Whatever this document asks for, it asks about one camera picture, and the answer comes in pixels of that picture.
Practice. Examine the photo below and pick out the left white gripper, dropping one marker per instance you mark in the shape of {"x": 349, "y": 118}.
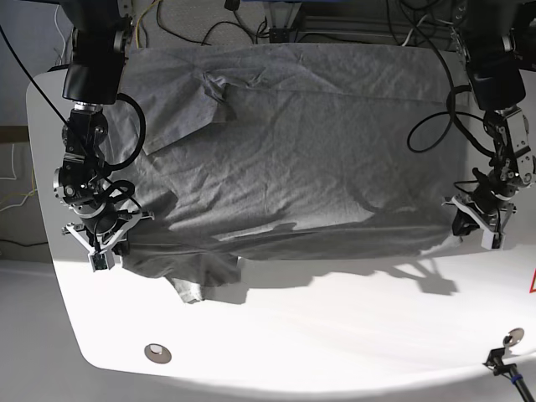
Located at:
{"x": 475, "y": 212}

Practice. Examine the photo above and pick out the silver round table grommet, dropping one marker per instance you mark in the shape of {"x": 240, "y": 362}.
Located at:
{"x": 513, "y": 337}

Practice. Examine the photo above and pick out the black camera clamp mount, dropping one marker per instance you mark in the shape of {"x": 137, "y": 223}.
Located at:
{"x": 495, "y": 364}

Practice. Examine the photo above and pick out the grey T-shirt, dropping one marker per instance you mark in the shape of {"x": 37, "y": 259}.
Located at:
{"x": 286, "y": 152}

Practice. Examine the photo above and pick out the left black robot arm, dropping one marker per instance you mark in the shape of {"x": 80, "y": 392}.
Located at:
{"x": 496, "y": 42}

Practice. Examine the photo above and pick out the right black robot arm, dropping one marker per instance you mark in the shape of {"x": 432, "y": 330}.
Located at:
{"x": 82, "y": 182}

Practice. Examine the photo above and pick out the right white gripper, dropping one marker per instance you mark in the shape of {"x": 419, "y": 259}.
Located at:
{"x": 104, "y": 236}

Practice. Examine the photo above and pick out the silver round table insert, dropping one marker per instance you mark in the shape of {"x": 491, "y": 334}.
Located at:
{"x": 157, "y": 353}

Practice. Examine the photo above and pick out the red triangle warning sticker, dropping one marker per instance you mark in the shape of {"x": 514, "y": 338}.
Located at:
{"x": 532, "y": 288}

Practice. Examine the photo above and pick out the aluminium frame post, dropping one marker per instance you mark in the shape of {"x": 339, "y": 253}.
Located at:
{"x": 280, "y": 17}

